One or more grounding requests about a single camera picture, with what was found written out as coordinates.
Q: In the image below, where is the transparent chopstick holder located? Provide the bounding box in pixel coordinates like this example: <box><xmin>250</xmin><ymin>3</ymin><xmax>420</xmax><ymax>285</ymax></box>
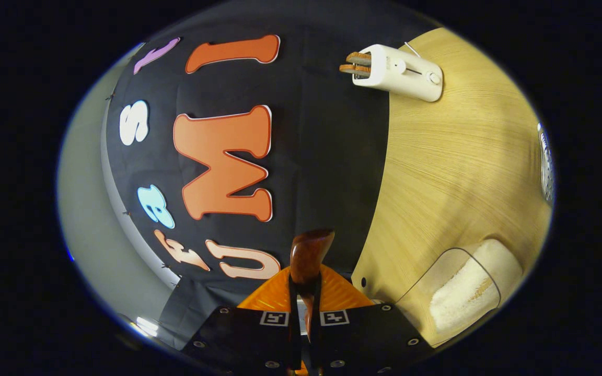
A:
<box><xmin>538</xmin><ymin>122</ymin><xmax>556</xmax><ymax>205</ymax></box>

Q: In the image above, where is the white rice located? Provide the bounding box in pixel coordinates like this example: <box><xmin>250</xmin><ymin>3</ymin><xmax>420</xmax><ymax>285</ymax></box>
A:
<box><xmin>429</xmin><ymin>239</ymin><xmax>524</xmax><ymax>335</ymax></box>

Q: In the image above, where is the ceiling light panel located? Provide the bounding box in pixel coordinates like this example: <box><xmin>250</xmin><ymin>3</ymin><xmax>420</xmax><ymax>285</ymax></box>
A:
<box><xmin>132</xmin><ymin>315</ymin><xmax>161</xmax><ymax>339</ymax></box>

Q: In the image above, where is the clear plastic rice container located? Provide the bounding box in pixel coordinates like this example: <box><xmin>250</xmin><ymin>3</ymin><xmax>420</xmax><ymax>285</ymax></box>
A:
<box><xmin>395</xmin><ymin>239</ymin><xmax>524</xmax><ymax>348</ymax></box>

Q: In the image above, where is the black backdrop cloth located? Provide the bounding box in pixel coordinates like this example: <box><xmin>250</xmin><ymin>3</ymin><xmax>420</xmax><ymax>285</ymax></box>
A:
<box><xmin>101</xmin><ymin>4</ymin><xmax>391</xmax><ymax>351</ymax></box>

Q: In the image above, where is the brown wooden spoon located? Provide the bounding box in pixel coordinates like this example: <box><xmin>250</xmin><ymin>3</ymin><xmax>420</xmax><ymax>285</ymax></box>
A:
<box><xmin>289</xmin><ymin>228</ymin><xmax>336</xmax><ymax>346</ymax></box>

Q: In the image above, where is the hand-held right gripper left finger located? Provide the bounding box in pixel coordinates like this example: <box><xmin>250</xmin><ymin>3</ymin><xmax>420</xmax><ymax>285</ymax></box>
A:
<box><xmin>181</xmin><ymin>264</ymin><xmax>302</xmax><ymax>376</ymax></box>

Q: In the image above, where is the white toaster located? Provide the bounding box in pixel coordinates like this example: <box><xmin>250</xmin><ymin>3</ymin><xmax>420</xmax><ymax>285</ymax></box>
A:
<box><xmin>352</xmin><ymin>44</ymin><xmax>444</xmax><ymax>103</ymax></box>

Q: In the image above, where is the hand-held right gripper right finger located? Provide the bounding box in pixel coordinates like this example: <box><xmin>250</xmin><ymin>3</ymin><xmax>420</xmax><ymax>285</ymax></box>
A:
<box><xmin>309</xmin><ymin>264</ymin><xmax>435</xmax><ymax>376</ymax></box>

